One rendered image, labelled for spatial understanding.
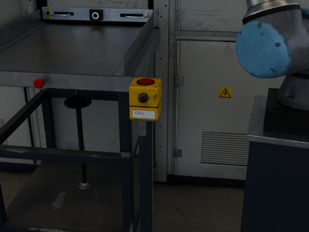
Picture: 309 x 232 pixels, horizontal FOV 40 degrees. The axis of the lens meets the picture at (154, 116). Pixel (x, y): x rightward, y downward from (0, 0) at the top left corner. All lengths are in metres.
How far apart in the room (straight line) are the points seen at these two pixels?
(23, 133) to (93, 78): 1.07
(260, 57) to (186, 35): 0.94
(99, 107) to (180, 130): 0.43
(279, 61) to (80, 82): 0.66
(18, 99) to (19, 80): 0.83
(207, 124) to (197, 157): 0.20
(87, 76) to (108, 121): 0.84
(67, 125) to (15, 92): 0.32
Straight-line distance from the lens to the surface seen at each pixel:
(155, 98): 1.13
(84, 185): 2.02
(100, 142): 2.30
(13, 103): 2.35
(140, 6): 2.05
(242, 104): 2.10
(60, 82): 1.45
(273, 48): 1.08
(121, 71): 1.41
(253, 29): 1.11
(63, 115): 2.29
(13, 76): 1.51
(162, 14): 2.00
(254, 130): 1.26
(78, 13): 2.12
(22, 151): 1.65
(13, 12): 2.13
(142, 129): 1.20
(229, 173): 2.28
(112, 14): 2.07
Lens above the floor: 1.30
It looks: 25 degrees down
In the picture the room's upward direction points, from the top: straight up
